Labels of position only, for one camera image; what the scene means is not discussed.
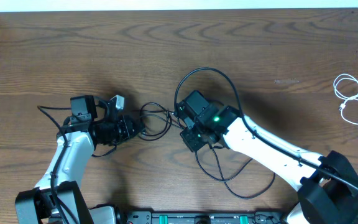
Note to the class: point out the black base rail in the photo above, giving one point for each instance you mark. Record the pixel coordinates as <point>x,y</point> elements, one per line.
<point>197,217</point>

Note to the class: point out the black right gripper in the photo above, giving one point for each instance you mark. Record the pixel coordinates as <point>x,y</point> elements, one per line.
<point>192,145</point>

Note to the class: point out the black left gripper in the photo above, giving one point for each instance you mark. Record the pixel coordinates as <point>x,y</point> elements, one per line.
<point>124,121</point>

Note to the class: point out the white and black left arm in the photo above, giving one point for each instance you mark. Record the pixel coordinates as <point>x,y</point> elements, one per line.
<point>57,196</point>

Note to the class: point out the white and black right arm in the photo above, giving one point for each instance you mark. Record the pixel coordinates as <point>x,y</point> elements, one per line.
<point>326,186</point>

